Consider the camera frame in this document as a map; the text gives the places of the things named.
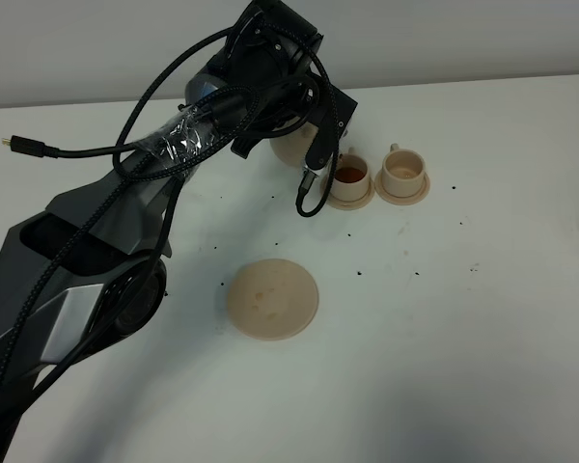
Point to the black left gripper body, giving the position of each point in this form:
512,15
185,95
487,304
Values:
288,104

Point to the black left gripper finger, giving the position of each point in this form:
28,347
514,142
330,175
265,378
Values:
242,146

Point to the beige clay teapot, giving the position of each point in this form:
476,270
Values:
291,149

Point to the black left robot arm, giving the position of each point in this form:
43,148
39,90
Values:
88,271

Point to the beige teapot saucer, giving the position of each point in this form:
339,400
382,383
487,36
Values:
272,299

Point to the left beige teacup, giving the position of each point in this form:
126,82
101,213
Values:
351,180

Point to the beige teacup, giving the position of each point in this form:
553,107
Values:
351,180
403,172

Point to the left beige cup saucer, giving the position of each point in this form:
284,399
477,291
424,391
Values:
351,196

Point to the beige cup saucer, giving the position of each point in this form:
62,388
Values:
384,195
351,196

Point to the right beige cup saucer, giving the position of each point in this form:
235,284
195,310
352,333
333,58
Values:
384,195

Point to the right beige teacup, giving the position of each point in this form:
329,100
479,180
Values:
403,172

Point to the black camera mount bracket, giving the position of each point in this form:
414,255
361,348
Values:
331,128

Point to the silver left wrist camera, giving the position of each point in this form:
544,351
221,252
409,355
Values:
315,164

